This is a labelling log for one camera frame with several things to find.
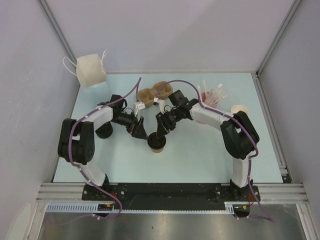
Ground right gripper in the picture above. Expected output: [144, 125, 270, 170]
[155, 107, 182, 139]

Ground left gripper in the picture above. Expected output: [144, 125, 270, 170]
[111, 110, 148, 140]

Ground single black cup lid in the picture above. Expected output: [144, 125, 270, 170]
[147, 132, 167, 149]

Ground light blue paper bag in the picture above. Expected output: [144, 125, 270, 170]
[62, 50, 111, 102]

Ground single brown paper cup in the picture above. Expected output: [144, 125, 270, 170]
[151, 147, 164, 153]

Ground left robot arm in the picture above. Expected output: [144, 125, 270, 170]
[57, 94, 148, 200]

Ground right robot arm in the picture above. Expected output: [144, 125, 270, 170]
[148, 90, 260, 201]

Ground stack of black lids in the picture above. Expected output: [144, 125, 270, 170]
[95, 122, 113, 139]

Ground stacked brown pulp carriers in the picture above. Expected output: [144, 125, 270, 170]
[137, 81, 173, 108]

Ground stack of paper cups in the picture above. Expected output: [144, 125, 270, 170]
[230, 104, 249, 118]

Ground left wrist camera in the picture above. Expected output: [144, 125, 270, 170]
[133, 101, 146, 117]

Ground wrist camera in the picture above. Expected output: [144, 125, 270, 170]
[153, 97, 166, 114]
[133, 101, 146, 117]

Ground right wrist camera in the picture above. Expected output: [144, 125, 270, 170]
[153, 97, 166, 114]

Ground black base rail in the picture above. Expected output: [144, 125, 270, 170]
[82, 182, 262, 213]

